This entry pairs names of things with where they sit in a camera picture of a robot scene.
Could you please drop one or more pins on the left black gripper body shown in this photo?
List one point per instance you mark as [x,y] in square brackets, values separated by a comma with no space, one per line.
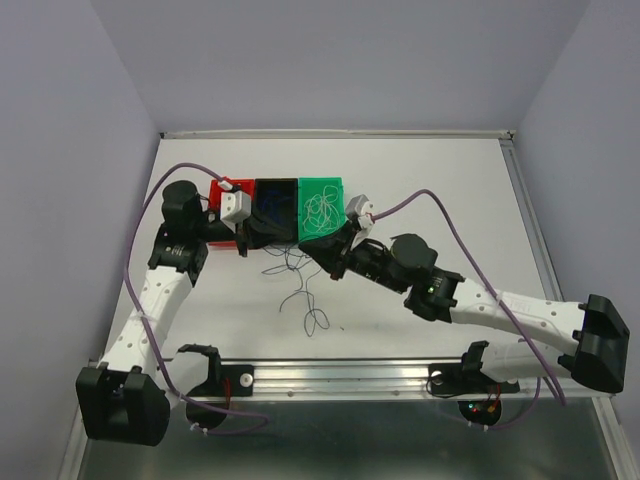
[205,229]

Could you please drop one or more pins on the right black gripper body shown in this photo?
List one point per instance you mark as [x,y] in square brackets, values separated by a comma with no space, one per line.
[368,261]

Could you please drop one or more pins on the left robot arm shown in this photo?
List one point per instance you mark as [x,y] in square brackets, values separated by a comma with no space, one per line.
[126,397]

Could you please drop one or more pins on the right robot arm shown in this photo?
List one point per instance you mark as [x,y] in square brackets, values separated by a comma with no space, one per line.
[584,341]

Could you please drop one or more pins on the black plastic bin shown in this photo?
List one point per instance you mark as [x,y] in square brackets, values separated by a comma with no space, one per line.
[267,189]

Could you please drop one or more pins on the red plastic bin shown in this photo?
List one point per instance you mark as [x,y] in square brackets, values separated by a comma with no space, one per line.
[221,235]

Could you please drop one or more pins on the green plastic bin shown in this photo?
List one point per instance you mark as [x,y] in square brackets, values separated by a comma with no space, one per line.
[320,206]

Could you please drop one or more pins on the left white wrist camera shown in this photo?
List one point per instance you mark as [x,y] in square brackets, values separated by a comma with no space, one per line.
[235,204]

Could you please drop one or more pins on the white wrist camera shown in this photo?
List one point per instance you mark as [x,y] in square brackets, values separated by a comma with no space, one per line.
[359,211]
[235,204]

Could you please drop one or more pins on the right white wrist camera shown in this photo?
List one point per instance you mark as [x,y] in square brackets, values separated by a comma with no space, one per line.
[359,211]

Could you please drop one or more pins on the aluminium back rail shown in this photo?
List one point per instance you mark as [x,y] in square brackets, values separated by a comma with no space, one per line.
[336,134]

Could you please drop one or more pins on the aluminium rail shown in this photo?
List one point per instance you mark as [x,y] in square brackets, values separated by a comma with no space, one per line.
[343,380]
[336,134]
[542,258]

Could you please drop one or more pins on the aluminium right side rail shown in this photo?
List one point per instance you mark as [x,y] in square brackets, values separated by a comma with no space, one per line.
[542,258]

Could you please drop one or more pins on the aluminium front rail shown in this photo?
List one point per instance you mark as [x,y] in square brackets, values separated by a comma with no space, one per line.
[343,380]

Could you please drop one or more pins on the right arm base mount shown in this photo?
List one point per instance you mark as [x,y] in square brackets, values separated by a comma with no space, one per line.
[464,377]

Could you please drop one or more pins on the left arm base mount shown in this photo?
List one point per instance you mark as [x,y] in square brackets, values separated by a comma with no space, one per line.
[199,372]

